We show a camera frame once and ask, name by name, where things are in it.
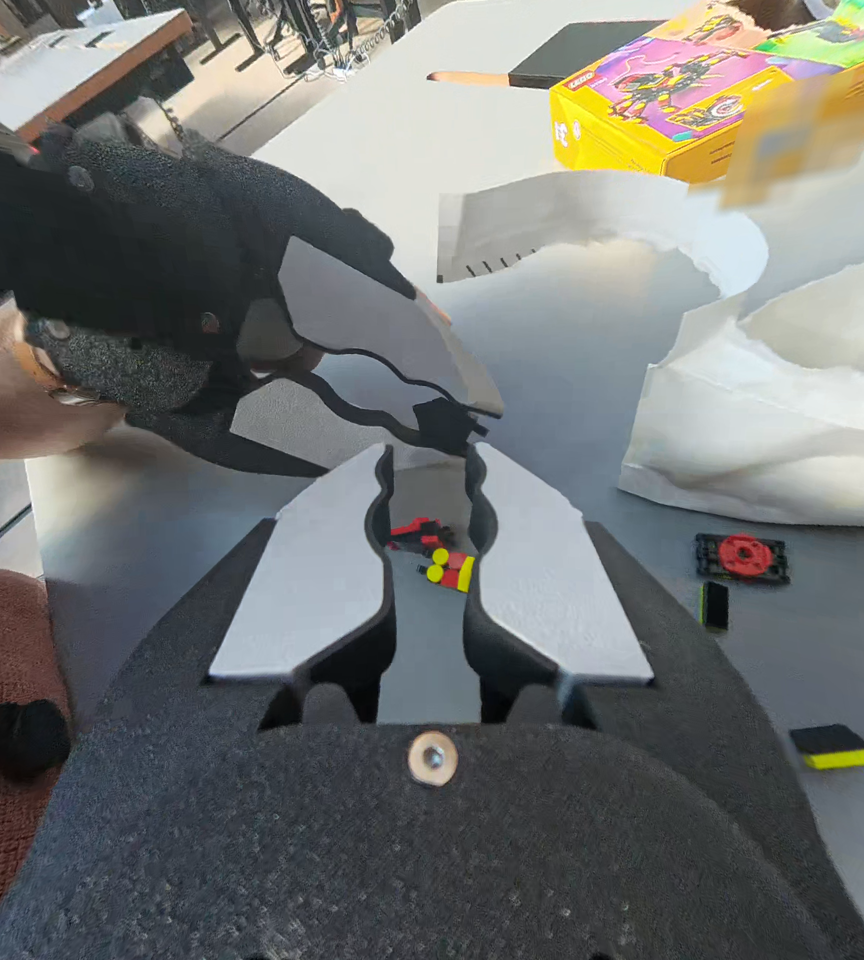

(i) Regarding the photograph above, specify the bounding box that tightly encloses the black yellow lego slope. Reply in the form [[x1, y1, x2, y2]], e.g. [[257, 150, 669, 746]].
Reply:
[[788, 723, 864, 772]]

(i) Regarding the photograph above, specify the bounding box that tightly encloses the torn printed white paper bag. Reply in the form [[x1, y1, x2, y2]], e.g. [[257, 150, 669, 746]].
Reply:
[[435, 168, 772, 301]]

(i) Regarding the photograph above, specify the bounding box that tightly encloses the large plain white paper bag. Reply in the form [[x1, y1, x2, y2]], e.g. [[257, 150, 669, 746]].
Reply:
[[618, 248, 864, 529]]

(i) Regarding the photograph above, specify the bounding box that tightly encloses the small black green lego piece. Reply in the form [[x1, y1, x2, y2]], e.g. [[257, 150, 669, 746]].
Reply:
[[699, 579, 731, 633]]

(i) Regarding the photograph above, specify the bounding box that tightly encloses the wood edged desk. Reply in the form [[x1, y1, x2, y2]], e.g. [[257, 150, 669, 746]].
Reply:
[[0, 8, 196, 144]]

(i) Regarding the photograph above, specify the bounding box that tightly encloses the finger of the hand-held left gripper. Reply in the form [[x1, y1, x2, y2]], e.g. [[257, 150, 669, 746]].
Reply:
[[276, 234, 506, 421], [228, 375, 448, 475]]

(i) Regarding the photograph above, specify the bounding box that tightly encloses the long black studded lego strip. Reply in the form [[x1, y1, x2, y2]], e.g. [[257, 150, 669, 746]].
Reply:
[[386, 516, 479, 595]]

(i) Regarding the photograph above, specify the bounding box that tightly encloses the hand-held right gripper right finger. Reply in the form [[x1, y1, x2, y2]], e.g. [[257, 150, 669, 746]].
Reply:
[[467, 441, 655, 688]]

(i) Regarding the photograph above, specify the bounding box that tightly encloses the colourful cardboard lego box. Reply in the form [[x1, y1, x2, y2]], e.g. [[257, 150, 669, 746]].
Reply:
[[549, 0, 864, 189]]

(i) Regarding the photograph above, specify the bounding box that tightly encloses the black lego plate red wheel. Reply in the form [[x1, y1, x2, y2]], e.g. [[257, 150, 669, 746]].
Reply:
[[693, 531, 791, 588]]

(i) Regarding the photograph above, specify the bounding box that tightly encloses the person's left hand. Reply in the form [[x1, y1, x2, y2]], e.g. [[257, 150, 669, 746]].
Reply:
[[410, 285, 457, 333]]

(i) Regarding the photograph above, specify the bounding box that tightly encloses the orange strap wristwatch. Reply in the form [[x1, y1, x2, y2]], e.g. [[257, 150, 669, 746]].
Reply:
[[15, 333, 100, 409]]

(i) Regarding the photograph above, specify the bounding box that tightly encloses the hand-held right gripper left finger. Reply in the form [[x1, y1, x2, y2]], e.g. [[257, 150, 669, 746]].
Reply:
[[210, 444, 398, 684]]

